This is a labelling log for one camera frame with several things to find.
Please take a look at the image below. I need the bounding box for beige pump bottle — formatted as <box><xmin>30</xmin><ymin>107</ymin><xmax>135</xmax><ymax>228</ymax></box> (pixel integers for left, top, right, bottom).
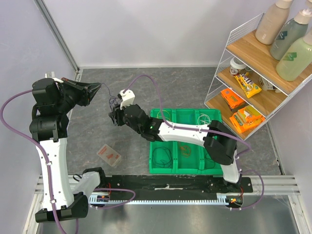
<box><xmin>255</xmin><ymin>0</ymin><xmax>293</xmax><ymax>45</ymax></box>

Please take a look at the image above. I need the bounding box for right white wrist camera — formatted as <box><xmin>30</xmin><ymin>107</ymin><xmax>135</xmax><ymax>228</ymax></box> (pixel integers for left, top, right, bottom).
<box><xmin>118</xmin><ymin>90</ymin><xmax>135</xmax><ymax>109</ymax></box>

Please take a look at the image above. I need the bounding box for white cable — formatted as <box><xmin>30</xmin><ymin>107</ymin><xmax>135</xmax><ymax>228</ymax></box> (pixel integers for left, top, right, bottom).
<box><xmin>196</xmin><ymin>113</ymin><xmax>212</xmax><ymax>126</ymax></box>

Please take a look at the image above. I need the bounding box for dark navy cable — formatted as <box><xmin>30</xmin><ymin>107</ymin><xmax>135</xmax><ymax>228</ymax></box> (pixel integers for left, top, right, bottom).
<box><xmin>152</xmin><ymin>147</ymin><xmax>174</xmax><ymax>169</ymax></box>

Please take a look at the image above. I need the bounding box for grey-green pump bottle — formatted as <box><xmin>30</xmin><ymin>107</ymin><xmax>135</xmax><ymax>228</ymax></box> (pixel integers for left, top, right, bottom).
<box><xmin>270</xmin><ymin>0</ymin><xmax>312</xmax><ymax>61</ymax></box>

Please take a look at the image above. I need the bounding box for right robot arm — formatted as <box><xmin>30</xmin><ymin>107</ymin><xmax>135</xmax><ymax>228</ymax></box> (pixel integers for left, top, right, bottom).
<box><xmin>109</xmin><ymin>104</ymin><xmax>241</xmax><ymax>192</ymax></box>

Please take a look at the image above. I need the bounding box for transparent red printed card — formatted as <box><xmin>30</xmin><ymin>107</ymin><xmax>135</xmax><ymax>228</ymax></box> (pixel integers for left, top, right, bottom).
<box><xmin>97</xmin><ymin>144</ymin><xmax>121</xmax><ymax>167</ymax></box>

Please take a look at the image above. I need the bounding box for yellow candy bag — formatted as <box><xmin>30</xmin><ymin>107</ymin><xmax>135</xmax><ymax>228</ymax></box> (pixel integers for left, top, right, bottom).
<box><xmin>234</xmin><ymin>72</ymin><xmax>262</xmax><ymax>98</ymax></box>

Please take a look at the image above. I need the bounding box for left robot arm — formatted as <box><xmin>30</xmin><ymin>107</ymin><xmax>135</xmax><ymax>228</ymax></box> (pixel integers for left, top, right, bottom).
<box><xmin>29</xmin><ymin>78</ymin><xmax>107</xmax><ymax>223</ymax></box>

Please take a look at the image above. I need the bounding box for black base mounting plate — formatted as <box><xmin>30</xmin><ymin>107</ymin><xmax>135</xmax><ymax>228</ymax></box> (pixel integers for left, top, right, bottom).
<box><xmin>98</xmin><ymin>175</ymin><xmax>253</xmax><ymax>202</ymax></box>

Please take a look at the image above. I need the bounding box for light green pump bottle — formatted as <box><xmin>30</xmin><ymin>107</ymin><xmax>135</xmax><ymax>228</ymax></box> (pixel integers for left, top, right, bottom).
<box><xmin>276</xmin><ymin>29</ymin><xmax>312</xmax><ymax>81</ymax></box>

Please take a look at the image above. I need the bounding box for white paper cup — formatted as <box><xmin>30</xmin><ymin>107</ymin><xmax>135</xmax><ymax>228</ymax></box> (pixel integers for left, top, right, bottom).
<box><xmin>230</xmin><ymin>57</ymin><xmax>247</xmax><ymax>76</ymax></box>

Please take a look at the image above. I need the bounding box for white small pouch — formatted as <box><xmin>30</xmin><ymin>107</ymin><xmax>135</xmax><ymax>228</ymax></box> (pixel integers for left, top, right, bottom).
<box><xmin>259</xmin><ymin>77</ymin><xmax>281</xmax><ymax>93</ymax></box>

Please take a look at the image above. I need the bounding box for yellow cable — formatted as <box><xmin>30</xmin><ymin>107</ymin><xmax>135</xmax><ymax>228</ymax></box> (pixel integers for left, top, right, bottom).
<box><xmin>157</xmin><ymin>110</ymin><xmax>173</xmax><ymax>121</ymax></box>

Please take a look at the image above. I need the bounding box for orange snack box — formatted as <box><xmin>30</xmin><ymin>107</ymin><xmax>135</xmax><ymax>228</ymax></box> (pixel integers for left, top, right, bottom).
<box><xmin>220</xmin><ymin>88</ymin><xmax>246</xmax><ymax>110</ymax></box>

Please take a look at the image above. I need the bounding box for orange yellow sponge pack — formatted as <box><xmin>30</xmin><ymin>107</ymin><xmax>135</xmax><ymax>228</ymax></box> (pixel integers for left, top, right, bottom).
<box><xmin>230</xmin><ymin>105</ymin><xmax>265</xmax><ymax>133</ymax></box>

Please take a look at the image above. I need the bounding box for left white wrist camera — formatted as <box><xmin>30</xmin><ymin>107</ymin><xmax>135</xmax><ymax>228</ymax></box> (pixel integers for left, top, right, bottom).
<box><xmin>45</xmin><ymin>71</ymin><xmax>64</xmax><ymax>83</ymax></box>

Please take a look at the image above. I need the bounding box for grey slotted cable duct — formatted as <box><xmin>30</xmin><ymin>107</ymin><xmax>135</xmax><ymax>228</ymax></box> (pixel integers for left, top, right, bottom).
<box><xmin>89</xmin><ymin>192</ymin><xmax>244</xmax><ymax>206</ymax></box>

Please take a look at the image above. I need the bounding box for green six-compartment bin tray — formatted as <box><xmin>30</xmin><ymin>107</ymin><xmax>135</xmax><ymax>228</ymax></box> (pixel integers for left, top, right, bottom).
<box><xmin>149</xmin><ymin>109</ymin><xmax>223</xmax><ymax>176</ymax></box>

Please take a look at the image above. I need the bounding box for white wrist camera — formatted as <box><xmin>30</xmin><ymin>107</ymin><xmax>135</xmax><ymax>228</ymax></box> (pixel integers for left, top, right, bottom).
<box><xmin>118</xmin><ymin>90</ymin><xmax>135</xmax><ymax>109</ymax></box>
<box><xmin>45</xmin><ymin>71</ymin><xmax>64</xmax><ymax>83</ymax></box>

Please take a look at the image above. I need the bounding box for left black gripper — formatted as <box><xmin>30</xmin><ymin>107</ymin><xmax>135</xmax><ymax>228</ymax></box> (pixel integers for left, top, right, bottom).
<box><xmin>56</xmin><ymin>77</ymin><xmax>101</xmax><ymax>113</ymax></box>

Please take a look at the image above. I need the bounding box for orange cable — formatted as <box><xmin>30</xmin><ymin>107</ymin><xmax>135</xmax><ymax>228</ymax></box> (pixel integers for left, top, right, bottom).
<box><xmin>179</xmin><ymin>145</ymin><xmax>192</xmax><ymax>158</ymax></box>

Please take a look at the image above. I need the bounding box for white wire shelf rack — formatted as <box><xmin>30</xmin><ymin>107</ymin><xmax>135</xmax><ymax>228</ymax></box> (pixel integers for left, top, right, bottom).
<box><xmin>204</xmin><ymin>14</ymin><xmax>312</xmax><ymax>140</ymax></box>

